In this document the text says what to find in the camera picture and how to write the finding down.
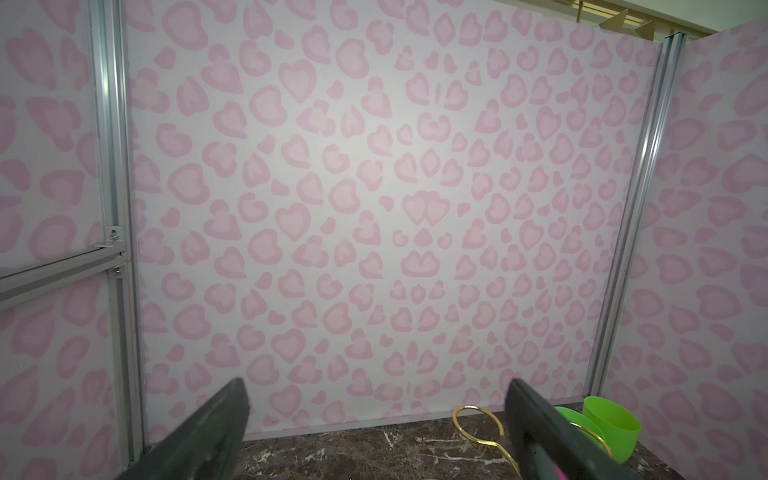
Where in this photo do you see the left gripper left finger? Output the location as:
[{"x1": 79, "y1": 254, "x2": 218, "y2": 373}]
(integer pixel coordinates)
[{"x1": 119, "y1": 378, "x2": 250, "y2": 480}]

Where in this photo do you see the green wine glass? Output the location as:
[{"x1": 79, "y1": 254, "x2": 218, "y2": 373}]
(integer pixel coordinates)
[
  {"x1": 555, "y1": 406, "x2": 613, "y2": 457},
  {"x1": 583, "y1": 396, "x2": 643, "y2": 464}
]

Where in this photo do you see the right aluminium frame post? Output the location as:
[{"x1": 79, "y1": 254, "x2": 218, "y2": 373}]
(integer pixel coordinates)
[{"x1": 584, "y1": 32, "x2": 688, "y2": 396}]

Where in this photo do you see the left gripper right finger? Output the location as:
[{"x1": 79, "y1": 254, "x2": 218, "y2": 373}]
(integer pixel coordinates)
[{"x1": 505, "y1": 378, "x2": 636, "y2": 480}]

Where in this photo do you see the gold wire wine glass rack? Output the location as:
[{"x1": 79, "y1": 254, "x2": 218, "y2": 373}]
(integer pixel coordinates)
[{"x1": 452, "y1": 404, "x2": 614, "y2": 480}]

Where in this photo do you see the left aluminium frame beam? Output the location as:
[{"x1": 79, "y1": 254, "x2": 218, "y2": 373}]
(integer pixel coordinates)
[{"x1": 1, "y1": 1, "x2": 144, "y2": 479}]

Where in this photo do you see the green wine glass front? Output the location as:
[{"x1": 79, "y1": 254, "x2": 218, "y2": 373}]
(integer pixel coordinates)
[{"x1": 583, "y1": 396, "x2": 643, "y2": 464}]

